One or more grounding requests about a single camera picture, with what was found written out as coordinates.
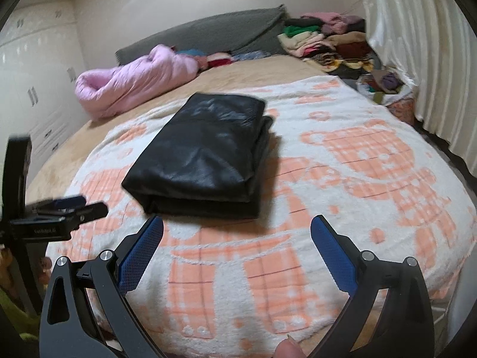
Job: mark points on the pink puffy quilt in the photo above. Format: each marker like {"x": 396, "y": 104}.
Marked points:
{"x": 105, "y": 93}

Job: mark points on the pile of folded clothes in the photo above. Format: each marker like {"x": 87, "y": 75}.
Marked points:
{"x": 337, "y": 45}

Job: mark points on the beige bed sheet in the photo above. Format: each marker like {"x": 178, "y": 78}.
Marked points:
{"x": 58, "y": 172}

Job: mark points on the red blue clothes at headboard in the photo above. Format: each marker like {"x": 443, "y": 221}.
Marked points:
{"x": 206, "y": 62}

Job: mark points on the white wardrobe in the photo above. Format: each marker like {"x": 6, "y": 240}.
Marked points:
{"x": 41, "y": 59}

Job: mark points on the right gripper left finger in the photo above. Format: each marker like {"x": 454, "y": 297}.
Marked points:
{"x": 86, "y": 313}

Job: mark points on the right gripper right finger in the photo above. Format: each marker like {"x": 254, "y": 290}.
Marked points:
{"x": 405, "y": 324}

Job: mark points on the green sleeve forearm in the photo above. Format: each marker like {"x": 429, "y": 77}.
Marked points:
{"x": 26, "y": 326}

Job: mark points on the white satin curtain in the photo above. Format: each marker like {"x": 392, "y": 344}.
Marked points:
{"x": 431, "y": 43}

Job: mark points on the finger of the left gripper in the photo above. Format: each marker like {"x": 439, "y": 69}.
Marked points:
{"x": 70, "y": 202}
{"x": 82, "y": 214}

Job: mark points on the grey headboard cushion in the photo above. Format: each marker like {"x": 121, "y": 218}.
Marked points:
{"x": 237, "y": 32}

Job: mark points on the black leather jacket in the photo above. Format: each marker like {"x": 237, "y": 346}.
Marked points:
{"x": 207, "y": 161}

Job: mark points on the person's right hand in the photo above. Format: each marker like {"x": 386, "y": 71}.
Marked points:
{"x": 288, "y": 348}

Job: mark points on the white orange bear blanket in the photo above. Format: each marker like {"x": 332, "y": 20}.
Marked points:
{"x": 237, "y": 288}

